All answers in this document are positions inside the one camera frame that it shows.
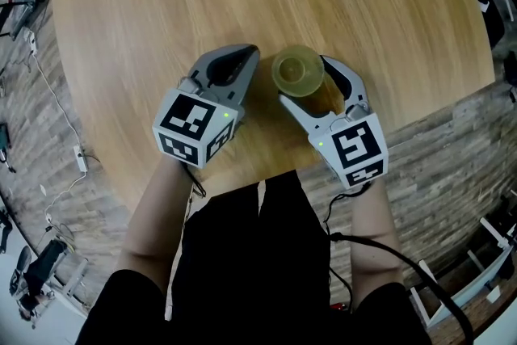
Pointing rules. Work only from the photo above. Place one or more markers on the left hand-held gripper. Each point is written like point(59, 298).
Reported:
point(183, 115)

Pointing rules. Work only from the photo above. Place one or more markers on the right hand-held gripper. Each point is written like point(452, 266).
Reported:
point(357, 145)

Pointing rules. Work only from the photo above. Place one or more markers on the translucent yellow plastic cup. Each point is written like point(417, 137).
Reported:
point(297, 70)

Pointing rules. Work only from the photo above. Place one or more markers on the person's left forearm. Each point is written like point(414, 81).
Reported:
point(155, 226)

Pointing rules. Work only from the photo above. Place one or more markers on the person's right forearm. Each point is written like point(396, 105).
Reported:
point(373, 238)

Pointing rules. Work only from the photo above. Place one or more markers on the white power strip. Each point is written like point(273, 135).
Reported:
point(80, 158)
point(30, 39)

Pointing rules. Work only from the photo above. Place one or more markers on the person's black clothing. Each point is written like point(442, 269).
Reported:
point(254, 274)

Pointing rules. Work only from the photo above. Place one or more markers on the green power tool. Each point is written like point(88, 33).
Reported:
point(4, 145)

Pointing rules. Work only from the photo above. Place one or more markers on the white metal frame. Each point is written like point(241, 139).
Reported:
point(476, 278)

